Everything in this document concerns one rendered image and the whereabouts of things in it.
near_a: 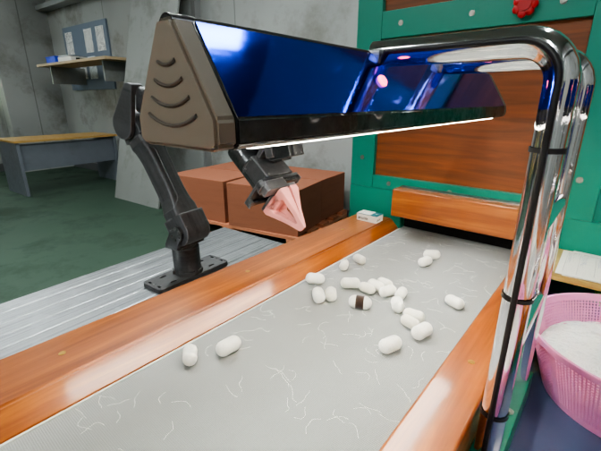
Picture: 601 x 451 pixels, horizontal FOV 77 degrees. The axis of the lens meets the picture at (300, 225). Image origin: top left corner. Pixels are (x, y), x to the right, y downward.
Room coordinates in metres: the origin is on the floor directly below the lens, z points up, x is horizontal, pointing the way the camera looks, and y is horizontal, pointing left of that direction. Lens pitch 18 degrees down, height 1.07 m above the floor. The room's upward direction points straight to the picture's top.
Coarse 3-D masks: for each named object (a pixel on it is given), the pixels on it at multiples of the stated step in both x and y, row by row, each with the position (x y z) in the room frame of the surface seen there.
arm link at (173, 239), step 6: (174, 228) 0.78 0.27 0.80; (180, 228) 0.78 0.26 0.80; (168, 234) 0.79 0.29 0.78; (174, 234) 0.78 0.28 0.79; (180, 234) 0.77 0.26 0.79; (168, 240) 0.79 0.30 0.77; (174, 240) 0.78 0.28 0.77; (180, 240) 0.77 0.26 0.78; (168, 246) 0.79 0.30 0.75; (174, 246) 0.78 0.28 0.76; (180, 246) 0.79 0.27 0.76; (186, 246) 0.80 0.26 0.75
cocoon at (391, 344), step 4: (388, 336) 0.44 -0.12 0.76; (392, 336) 0.44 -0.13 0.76; (396, 336) 0.44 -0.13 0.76; (380, 340) 0.44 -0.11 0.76; (384, 340) 0.43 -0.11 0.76; (388, 340) 0.43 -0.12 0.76; (392, 340) 0.43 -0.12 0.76; (396, 340) 0.44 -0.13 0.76; (400, 340) 0.44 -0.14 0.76; (380, 344) 0.43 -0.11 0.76; (384, 344) 0.43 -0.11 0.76; (388, 344) 0.43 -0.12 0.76; (392, 344) 0.43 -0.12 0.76; (396, 344) 0.43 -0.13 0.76; (400, 344) 0.43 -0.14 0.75; (380, 348) 0.43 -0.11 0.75; (384, 348) 0.43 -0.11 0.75; (388, 348) 0.42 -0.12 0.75; (392, 348) 0.43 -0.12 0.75; (396, 348) 0.43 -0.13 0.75; (384, 352) 0.43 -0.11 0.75; (388, 352) 0.42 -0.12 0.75; (392, 352) 0.43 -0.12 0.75
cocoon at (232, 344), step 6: (234, 336) 0.44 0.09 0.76; (222, 342) 0.43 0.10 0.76; (228, 342) 0.43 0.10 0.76; (234, 342) 0.43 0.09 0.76; (240, 342) 0.44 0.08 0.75; (216, 348) 0.42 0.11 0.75; (222, 348) 0.42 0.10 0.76; (228, 348) 0.42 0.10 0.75; (234, 348) 0.43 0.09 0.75; (222, 354) 0.42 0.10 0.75; (228, 354) 0.43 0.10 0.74
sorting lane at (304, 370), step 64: (384, 256) 0.77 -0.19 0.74; (448, 256) 0.77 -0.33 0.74; (256, 320) 0.51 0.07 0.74; (320, 320) 0.51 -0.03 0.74; (384, 320) 0.51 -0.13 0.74; (448, 320) 0.51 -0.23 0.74; (128, 384) 0.37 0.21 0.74; (192, 384) 0.37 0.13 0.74; (256, 384) 0.37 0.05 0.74; (320, 384) 0.37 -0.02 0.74; (384, 384) 0.37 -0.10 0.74; (0, 448) 0.28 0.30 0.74; (64, 448) 0.28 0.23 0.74; (128, 448) 0.28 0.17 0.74; (192, 448) 0.28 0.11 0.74; (256, 448) 0.28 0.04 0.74; (320, 448) 0.28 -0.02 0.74
